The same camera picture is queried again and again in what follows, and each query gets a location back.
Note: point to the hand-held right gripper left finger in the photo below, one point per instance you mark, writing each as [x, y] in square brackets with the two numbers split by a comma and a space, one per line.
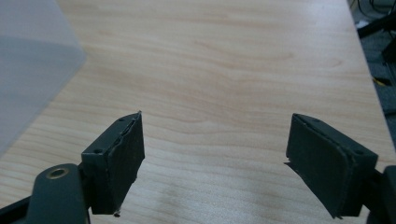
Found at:
[115, 165]

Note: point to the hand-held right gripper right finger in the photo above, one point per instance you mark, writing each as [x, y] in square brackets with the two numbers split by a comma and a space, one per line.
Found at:
[323, 161]

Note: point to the clear plastic storage box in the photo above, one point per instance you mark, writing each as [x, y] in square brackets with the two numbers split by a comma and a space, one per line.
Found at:
[31, 62]

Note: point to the black metal stand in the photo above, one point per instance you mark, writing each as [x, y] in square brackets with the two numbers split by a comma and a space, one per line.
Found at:
[378, 26]

